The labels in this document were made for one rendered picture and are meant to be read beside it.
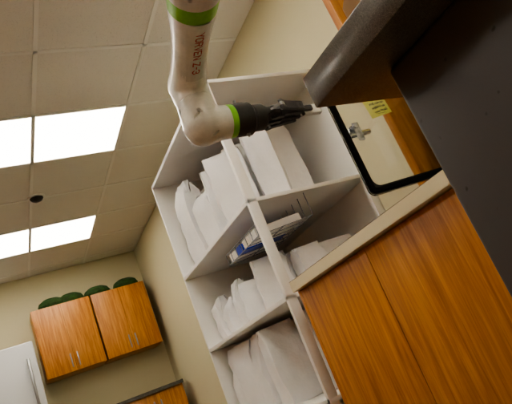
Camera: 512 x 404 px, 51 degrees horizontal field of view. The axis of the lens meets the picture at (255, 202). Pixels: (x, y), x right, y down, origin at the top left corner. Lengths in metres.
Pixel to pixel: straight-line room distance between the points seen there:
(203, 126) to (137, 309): 4.99
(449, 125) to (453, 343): 1.03
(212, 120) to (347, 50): 0.87
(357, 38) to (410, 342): 1.21
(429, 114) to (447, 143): 0.04
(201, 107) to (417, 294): 0.77
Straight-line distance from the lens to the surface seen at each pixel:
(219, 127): 1.41
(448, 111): 0.56
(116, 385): 6.44
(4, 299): 6.58
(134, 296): 6.31
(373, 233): 1.58
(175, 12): 1.22
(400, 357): 1.71
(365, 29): 0.55
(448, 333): 1.53
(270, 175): 2.57
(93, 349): 6.12
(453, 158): 0.56
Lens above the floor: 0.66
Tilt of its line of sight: 17 degrees up
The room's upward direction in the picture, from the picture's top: 23 degrees counter-clockwise
